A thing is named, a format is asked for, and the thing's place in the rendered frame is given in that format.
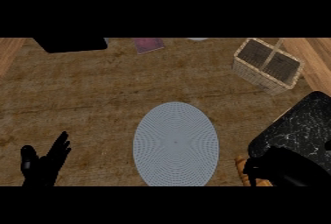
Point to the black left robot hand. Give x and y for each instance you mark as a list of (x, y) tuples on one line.
[(45, 166)]

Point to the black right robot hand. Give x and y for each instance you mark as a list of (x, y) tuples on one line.
[(270, 164)]

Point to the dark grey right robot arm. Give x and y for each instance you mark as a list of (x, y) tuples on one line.
[(312, 176)]

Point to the golden brown croissant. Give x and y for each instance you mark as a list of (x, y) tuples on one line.
[(243, 169)]

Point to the grey oval woven placemat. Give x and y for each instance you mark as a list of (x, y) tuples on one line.
[(177, 144)]

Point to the black marble board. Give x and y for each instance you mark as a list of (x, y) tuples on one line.
[(298, 128)]

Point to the black appliance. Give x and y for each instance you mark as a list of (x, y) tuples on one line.
[(72, 44)]

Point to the white round dish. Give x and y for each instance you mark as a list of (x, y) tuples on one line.
[(199, 38)]

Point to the pink book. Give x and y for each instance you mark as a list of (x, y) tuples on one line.
[(150, 44)]

